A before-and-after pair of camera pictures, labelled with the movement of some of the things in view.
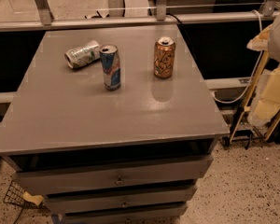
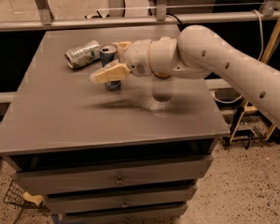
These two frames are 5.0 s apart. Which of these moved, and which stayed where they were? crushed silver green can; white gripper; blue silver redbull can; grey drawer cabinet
Moved: white gripper
Stayed: crushed silver green can; blue silver redbull can; grey drawer cabinet
